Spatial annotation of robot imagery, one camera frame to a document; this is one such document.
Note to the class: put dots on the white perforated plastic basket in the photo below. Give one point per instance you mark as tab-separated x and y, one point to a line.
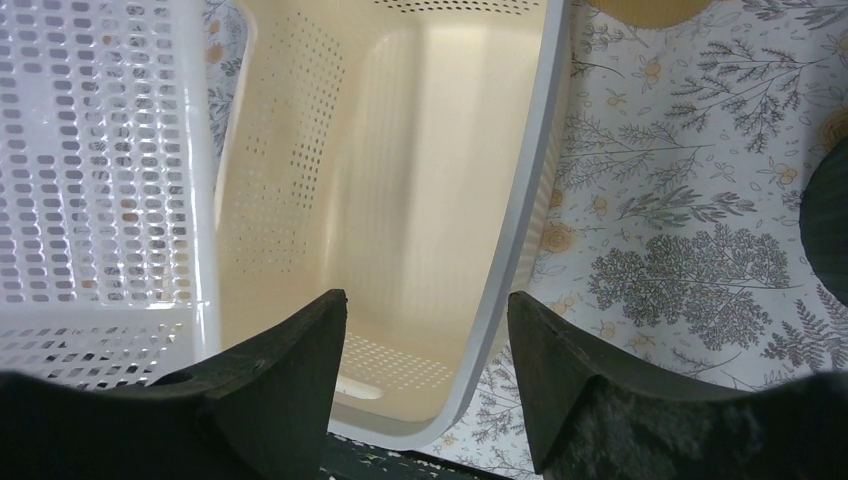
108	255

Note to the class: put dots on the black round bucket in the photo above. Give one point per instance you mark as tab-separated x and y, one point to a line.
823	221

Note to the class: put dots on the cream plastic basket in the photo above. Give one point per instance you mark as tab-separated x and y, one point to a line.
404	152

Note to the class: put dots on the yellow wastebasket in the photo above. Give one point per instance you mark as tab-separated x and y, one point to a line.
651	14

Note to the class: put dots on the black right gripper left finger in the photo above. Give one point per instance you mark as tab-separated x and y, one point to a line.
258	410

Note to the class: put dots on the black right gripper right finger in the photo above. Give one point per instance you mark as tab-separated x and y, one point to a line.
594	411

